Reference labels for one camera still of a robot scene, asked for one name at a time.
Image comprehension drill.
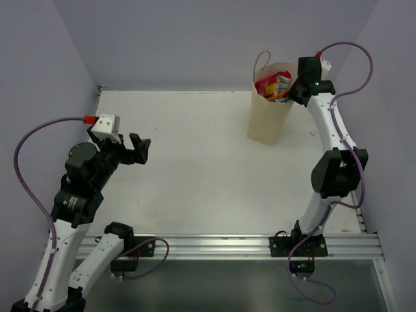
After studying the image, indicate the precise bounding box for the aluminium mounting rail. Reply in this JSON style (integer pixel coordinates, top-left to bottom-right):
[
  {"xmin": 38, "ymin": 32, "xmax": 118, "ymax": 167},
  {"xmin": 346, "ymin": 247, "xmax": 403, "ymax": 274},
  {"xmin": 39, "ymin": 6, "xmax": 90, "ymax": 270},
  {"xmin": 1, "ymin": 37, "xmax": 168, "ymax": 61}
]
[{"xmin": 76, "ymin": 231, "xmax": 386, "ymax": 261}]

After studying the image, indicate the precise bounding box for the yellow snack bar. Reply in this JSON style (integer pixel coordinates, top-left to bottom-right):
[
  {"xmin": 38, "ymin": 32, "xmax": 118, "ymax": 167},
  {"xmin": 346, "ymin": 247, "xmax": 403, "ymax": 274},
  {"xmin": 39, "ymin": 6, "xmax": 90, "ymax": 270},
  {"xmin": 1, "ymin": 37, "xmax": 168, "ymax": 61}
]
[{"xmin": 264, "ymin": 84, "xmax": 278, "ymax": 98}]

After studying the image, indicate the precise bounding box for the orange snack packet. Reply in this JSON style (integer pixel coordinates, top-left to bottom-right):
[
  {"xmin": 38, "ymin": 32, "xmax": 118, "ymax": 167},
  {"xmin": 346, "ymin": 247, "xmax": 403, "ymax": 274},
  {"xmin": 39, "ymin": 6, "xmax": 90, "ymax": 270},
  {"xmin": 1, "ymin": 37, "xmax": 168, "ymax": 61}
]
[{"xmin": 267, "ymin": 92, "xmax": 288, "ymax": 101}]

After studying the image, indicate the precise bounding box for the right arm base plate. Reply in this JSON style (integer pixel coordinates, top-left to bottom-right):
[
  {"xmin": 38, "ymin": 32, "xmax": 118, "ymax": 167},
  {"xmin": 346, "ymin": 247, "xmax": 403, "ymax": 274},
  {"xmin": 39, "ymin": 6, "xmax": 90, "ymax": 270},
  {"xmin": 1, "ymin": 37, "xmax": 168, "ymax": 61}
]
[{"xmin": 268, "ymin": 230, "xmax": 328, "ymax": 278}]

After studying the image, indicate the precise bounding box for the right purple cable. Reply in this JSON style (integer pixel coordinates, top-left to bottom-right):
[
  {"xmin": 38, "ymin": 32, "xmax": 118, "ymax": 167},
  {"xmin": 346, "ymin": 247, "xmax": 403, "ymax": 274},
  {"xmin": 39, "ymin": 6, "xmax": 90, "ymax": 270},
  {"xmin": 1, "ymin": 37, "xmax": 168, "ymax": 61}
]
[{"xmin": 287, "ymin": 42, "xmax": 374, "ymax": 306}]

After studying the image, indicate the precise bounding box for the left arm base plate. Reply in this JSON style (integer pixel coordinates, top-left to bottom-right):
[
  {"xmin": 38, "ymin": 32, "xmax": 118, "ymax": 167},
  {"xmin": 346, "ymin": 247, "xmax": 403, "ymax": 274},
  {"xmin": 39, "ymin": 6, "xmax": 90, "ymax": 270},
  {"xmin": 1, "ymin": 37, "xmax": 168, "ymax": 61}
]
[{"xmin": 110, "ymin": 236, "xmax": 155, "ymax": 280}]

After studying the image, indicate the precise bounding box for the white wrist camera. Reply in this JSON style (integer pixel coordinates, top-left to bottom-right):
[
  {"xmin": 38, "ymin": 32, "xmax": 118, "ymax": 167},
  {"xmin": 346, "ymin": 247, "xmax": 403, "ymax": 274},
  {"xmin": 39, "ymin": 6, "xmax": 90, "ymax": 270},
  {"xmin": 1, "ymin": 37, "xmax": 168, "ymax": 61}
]
[
  {"xmin": 91, "ymin": 114, "xmax": 122, "ymax": 144},
  {"xmin": 320, "ymin": 58, "xmax": 332, "ymax": 80}
]

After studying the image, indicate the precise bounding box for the red candy packet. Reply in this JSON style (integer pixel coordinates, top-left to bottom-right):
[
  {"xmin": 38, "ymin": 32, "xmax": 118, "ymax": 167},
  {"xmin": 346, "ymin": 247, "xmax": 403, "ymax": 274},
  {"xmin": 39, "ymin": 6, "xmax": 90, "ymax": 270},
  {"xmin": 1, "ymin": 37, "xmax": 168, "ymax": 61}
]
[{"xmin": 254, "ymin": 75, "xmax": 277, "ymax": 95}]

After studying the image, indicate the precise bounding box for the pink white snack bag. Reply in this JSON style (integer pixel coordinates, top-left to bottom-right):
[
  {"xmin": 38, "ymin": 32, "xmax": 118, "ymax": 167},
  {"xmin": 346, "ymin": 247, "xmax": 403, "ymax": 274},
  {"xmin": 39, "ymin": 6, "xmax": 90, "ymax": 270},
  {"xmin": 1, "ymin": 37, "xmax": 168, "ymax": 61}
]
[{"xmin": 275, "ymin": 71, "xmax": 291, "ymax": 94}]

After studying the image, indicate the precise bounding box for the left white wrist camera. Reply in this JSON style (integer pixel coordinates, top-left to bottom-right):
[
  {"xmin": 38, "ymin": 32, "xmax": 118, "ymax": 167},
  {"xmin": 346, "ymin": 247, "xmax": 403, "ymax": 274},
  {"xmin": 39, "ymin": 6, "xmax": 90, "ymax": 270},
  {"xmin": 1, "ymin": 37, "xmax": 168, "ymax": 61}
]
[{"xmin": 91, "ymin": 114, "xmax": 122, "ymax": 144}]

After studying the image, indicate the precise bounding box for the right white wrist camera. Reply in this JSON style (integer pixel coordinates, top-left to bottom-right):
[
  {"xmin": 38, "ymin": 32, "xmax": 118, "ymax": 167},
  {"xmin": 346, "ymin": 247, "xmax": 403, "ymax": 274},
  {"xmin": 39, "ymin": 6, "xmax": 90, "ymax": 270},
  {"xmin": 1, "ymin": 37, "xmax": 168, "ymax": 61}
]
[{"xmin": 320, "ymin": 58, "xmax": 332, "ymax": 80}]

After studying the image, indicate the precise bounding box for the beige paper bag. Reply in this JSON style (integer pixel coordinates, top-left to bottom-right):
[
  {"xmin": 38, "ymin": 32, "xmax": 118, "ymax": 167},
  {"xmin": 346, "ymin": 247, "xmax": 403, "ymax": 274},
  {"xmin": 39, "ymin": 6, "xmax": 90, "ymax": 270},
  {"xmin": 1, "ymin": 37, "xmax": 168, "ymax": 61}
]
[{"xmin": 247, "ymin": 50, "xmax": 298, "ymax": 146}]

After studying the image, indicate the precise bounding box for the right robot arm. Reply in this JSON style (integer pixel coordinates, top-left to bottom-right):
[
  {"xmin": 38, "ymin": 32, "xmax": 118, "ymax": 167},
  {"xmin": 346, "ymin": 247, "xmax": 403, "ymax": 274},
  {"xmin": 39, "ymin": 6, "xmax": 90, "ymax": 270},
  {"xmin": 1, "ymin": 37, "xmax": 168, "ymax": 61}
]
[{"xmin": 288, "ymin": 56, "xmax": 369, "ymax": 257}]

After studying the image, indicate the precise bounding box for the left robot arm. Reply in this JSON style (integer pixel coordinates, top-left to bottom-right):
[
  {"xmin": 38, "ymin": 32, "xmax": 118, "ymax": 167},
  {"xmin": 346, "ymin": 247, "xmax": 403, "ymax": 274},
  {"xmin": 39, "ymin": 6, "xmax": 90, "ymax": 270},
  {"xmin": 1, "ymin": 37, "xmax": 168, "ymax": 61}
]
[{"xmin": 11, "ymin": 133, "xmax": 151, "ymax": 311}]

